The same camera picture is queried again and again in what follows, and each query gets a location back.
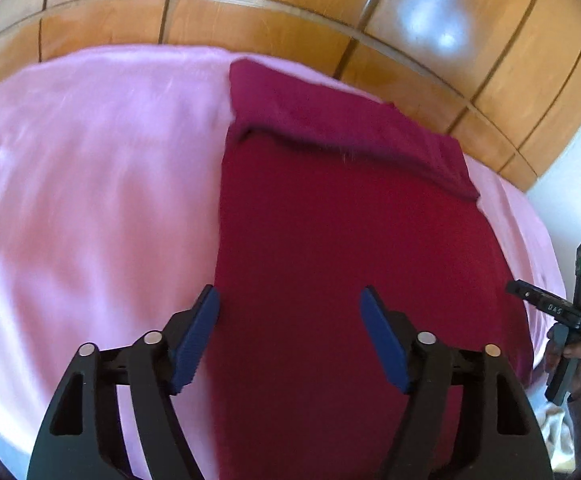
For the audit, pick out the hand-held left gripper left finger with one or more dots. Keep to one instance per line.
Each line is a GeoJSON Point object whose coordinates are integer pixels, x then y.
{"type": "Point", "coordinates": [195, 340]}

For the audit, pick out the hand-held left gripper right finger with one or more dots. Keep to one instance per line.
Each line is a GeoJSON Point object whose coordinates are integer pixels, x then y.
{"type": "Point", "coordinates": [385, 340]}

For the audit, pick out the dark red sweater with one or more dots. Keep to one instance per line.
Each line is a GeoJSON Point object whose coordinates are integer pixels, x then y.
{"type": "Point", "coordinates": [345, 240]}

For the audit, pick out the white cloth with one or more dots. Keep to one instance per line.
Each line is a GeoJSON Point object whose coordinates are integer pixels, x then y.
{"type": "Point", "coordinates": [555, 435]}

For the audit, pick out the pink blanket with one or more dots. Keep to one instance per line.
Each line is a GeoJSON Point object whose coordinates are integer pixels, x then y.
{"type": "Point", "coordinates": [80, 185]}

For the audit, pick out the wooden wardrobe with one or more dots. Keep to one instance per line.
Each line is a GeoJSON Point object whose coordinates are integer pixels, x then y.
{"type": "Point", "coordinates": [280, 25]}

